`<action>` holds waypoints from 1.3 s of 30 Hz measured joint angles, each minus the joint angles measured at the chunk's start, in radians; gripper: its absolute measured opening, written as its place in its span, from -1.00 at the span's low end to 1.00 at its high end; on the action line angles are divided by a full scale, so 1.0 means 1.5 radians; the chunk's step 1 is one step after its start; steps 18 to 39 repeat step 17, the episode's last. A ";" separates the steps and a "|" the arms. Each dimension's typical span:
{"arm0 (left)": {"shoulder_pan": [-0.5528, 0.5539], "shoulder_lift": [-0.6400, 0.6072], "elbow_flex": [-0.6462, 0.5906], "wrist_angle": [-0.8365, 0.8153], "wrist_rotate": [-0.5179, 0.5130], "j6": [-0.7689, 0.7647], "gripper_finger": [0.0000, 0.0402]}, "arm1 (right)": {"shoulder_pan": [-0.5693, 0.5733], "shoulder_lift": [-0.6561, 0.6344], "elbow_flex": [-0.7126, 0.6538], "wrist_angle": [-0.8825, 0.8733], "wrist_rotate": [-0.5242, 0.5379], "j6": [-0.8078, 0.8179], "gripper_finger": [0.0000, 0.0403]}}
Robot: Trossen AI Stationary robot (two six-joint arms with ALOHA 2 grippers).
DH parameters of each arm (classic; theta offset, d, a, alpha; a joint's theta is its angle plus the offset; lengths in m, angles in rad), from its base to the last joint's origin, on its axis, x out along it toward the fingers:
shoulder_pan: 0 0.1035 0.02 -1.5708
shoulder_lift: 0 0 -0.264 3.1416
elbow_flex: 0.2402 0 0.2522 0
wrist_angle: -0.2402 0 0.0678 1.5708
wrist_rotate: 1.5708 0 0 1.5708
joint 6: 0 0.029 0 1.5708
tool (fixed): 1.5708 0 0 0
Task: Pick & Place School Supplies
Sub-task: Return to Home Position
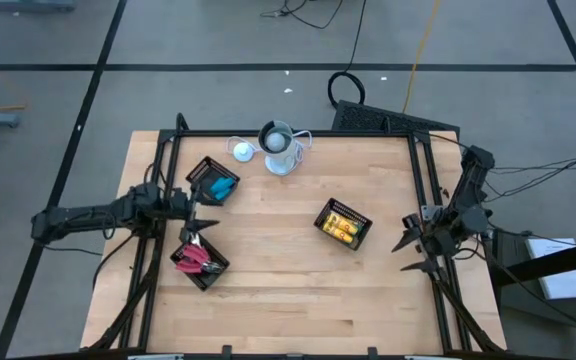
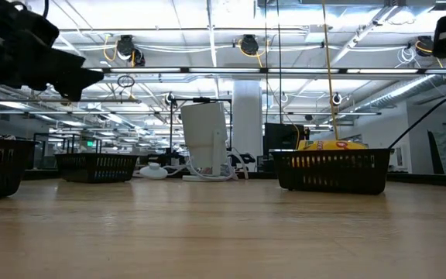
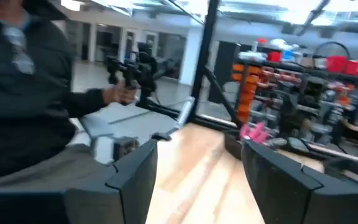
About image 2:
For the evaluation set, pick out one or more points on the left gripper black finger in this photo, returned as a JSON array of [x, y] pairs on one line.
[[70, 91], [76, 71]]

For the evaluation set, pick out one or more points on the yellow green crayon box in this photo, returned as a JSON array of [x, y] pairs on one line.
[[331, 145]]

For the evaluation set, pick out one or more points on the long ceiling strip light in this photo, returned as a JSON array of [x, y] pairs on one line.
[[223, 70]]

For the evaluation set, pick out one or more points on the white square column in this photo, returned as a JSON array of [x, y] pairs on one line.
[[247, 116]]

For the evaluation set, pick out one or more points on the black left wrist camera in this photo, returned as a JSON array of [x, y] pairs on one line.
[[37, 29]]

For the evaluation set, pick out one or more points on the silver ventilation duct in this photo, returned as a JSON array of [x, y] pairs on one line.
[[412, 87]]

